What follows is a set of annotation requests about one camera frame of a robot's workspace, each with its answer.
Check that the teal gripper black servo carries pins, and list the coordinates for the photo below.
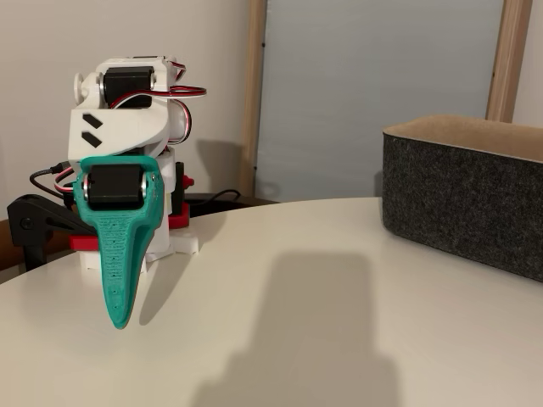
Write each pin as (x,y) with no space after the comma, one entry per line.
(114,186)

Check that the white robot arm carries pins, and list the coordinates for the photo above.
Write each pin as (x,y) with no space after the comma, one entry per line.
(127,127)

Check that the dark grey felt basket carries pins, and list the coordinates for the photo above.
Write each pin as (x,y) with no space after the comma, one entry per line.
(445,199)

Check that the black clamp with red knob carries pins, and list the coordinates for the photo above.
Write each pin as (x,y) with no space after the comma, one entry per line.
(180,218)

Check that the large black red clamp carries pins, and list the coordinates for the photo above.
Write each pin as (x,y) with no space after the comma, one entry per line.
(25,224)

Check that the light wooden post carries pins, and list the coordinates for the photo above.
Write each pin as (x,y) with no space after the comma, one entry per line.
(507,63)
(253,106)

